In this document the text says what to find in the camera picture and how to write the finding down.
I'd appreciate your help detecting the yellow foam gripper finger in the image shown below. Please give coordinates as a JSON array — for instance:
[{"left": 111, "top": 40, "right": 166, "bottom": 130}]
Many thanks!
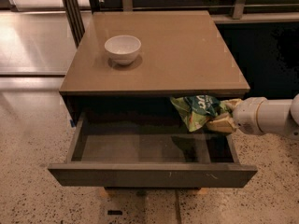
[
  {"left": 206, "top": 113, "right": 237, "bottom": 133},
  {"left": 221, "top": 98, "right": 242, "bottom": 111}
]

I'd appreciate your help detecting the open grey top drawer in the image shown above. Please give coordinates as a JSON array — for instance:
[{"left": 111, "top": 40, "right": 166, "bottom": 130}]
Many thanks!
[{"left": 48, "top": 113, "right": 257, "bottom": 189}]

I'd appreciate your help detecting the green rice chip bag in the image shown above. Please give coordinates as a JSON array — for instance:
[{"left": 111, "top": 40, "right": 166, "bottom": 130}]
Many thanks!
[{"left": 170, "top": 95, "right": 232, "bottom": 132}]

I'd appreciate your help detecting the dark metal door frame post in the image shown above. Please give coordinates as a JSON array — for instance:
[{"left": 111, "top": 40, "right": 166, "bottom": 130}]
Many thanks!
[{"left": 62, "top": 0, "right": 85, "bottom": 47}]

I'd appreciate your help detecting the white ceramic bowl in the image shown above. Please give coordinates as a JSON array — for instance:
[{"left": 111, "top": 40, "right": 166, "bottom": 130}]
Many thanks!
[{"left": 105, "top": 35, "right": 141, "bottom": 65}]

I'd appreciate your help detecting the metal railing behind cabinet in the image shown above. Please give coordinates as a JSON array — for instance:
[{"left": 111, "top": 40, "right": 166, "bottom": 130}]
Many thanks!
[{"left": 88, "top": 0, "right": 299, "bottom": 21}]

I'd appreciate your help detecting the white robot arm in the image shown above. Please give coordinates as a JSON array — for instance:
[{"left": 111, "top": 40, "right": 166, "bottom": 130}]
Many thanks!
[{"left": 206, "top": 94, "right": 299, "bottom": 140}]

